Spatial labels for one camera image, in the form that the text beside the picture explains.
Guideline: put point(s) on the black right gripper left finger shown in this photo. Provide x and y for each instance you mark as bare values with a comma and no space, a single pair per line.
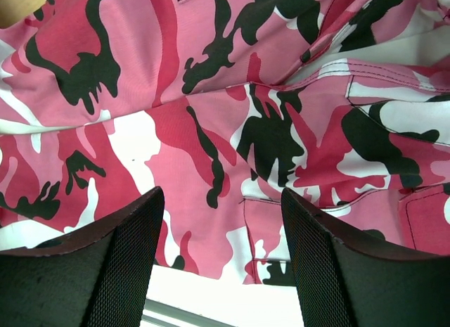
97,275

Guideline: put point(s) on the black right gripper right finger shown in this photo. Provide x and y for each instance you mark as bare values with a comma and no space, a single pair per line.
347,277

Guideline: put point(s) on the pink camouflage trousers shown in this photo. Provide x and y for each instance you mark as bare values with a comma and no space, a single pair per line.
223,104

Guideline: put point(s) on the wooden clothes rack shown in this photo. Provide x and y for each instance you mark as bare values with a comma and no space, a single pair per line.
14,10

